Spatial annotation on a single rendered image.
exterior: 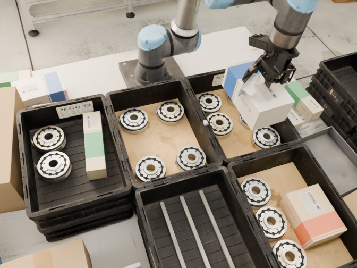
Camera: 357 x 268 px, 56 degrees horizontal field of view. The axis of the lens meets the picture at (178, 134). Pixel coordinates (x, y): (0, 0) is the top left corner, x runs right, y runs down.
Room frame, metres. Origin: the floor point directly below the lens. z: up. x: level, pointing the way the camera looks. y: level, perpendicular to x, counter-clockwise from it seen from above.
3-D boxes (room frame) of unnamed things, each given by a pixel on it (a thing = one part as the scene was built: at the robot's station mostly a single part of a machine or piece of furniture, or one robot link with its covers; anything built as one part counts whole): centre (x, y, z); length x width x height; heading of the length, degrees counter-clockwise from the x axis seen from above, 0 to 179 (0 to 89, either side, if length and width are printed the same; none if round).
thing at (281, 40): (0.71, -0.23, 1.33); 0.08 x 0.08 x 0.05
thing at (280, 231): (0.42, -0.32, 0.86); 0.10 x 0.10 x 0.01
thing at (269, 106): (0.73, -0.22, 1.09); 0.20 x 0.12 x 0.09; 29
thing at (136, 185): (0.68, 0.06, 0.92); 0.40 x 0.30 x 0.02; 26
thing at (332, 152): (0.76, -0.63, 0.73); 0.27 x 0.20 x 0.05; 31
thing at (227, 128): (0.78, -0.15, 0.86); 0.10 x 0.10 x 0.01
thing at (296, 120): (1.01, -0.43, 0.73); 0.24 x 0.06 x 0.06; 31
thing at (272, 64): (0.71, -0.24, 1.25); 0.09 x 0.08 x 0.12; 29
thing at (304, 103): (1.09, -0.53, 0.73); 0.24 x 0.06 x 0.06; 34
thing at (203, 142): (0.68, 0.06, 0.87); 0.40 x 0.30 x 0.11; 26
